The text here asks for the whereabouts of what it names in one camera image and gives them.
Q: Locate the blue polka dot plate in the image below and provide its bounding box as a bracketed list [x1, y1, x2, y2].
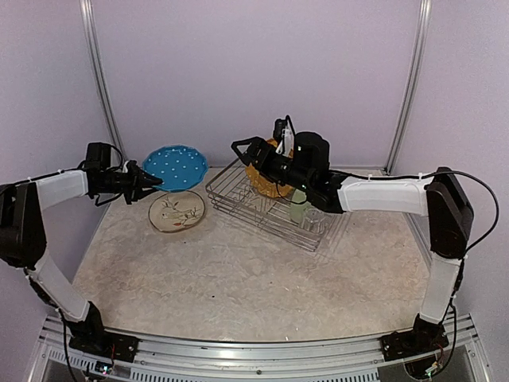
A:
[142, 145, 208, 193]

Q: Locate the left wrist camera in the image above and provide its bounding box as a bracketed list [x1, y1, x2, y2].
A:
[122, 160, 138, 173]

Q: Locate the clear glass cup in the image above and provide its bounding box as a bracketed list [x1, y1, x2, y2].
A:
[299, 208, 326, 235]

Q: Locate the pale green mug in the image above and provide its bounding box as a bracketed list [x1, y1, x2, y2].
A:
[289, 189, 311, 224]

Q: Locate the aluminium corner post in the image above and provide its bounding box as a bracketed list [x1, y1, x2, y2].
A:
[384, 0, 432, 174]
[79, 0, 126, 158]

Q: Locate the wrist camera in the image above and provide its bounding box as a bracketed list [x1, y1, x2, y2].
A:
[273, 115, 296, 158]
[122, 160, 138, 173]

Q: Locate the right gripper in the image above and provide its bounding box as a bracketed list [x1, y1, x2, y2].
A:
[231, 136, 312, 193]

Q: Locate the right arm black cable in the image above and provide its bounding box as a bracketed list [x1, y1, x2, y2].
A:
[437, 169, 501, 255]

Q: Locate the yellow polka dot plate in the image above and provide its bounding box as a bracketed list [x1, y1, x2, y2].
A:
[243, 137, 295, 199]

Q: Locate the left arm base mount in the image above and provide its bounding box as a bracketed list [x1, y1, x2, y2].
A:
[69, 332, 140, 363]

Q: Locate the aluminium front rail frame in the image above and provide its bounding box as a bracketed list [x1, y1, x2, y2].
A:
[23, 312, 494, 382]

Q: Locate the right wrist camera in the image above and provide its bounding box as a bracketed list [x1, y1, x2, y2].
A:
[273, 115, 296, 158]

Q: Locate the left aluminium corner post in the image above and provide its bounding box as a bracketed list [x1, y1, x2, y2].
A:
[79, 0, 126, 158]

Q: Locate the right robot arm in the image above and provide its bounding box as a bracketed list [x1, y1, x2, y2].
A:
[231, 132, 474, 361]

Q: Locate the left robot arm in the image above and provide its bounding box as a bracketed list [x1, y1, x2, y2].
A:
[1, 142, 163, 355]

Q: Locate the right aluminium corner post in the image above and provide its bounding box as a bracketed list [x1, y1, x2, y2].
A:
[384, 0, 432, 174]

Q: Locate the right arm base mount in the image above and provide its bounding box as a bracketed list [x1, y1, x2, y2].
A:
[379, 330, 449, 361]

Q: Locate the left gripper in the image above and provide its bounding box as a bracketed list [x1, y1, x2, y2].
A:
[98, 161, 162, 204]

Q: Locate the metal wire dish rack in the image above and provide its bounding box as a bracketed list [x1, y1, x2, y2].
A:
[205, 159, 350, 252]

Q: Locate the cream bird pattern plate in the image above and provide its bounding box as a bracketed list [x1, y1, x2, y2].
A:
[148, 191, 206, 233]

